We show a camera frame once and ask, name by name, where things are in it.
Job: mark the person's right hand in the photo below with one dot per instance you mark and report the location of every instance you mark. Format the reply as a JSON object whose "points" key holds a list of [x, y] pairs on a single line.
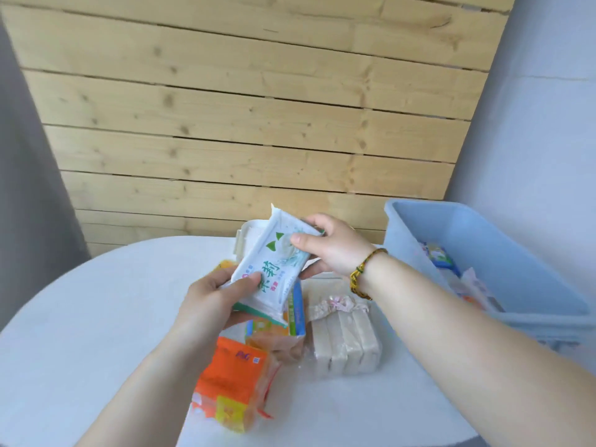
{"points": [[342, 249]]}

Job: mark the person's left hand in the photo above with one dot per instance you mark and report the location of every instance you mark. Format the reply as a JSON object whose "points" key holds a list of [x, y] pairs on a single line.
{"points": [[205, 307]]}

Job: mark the person's right thumb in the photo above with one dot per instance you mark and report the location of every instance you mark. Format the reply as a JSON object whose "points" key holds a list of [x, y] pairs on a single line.
{"points": [[305, 242]]}

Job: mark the person's left thumb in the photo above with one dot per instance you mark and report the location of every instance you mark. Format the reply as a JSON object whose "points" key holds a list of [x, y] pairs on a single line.
{"points": [[242, 284]]}

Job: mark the white green soap packet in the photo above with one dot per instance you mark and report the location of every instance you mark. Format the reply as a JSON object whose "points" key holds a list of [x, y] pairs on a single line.
{"points": [[270, 269]]}

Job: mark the person's right forearm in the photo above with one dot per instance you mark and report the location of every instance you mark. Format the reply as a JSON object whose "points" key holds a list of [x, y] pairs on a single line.
{"points": [[465, 349]]}

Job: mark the person's left forearm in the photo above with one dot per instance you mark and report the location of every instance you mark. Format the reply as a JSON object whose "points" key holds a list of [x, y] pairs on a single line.
{"points": [[149, 395]]}

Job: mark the yellow soap packet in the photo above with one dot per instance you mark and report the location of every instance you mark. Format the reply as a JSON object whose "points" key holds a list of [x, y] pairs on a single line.
{"points": [[224, 266]]}

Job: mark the white plastic soap box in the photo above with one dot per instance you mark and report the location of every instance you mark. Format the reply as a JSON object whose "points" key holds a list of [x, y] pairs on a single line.
{"points": [[249, 237]]}

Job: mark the blue edged orange soap pack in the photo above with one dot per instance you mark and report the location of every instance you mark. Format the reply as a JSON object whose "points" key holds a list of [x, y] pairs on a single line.
{"points": [[279, 335]]}

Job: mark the orange soap packet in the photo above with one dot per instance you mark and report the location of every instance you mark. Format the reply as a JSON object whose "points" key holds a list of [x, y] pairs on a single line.
{"points": [[233, 381]]}

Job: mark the clear bag of beige soaps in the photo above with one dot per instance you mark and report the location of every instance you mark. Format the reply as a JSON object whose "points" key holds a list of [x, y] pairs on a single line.
{"points": [[344, 335]]}

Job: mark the blue yellow packet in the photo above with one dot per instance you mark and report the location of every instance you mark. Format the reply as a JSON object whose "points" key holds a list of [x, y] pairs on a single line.
{"points": [[440, 258]]}

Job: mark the wooden plank panel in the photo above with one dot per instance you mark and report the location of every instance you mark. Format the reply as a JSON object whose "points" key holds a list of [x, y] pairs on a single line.
{"points": [[251, 111]]}

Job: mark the white pink packet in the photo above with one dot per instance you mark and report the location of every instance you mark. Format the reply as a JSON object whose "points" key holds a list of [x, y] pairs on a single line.
{"points": [[475, 288]]}

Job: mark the light blue plastic bin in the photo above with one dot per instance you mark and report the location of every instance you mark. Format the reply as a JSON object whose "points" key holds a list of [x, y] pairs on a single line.
{"points": [[503, 256]]}

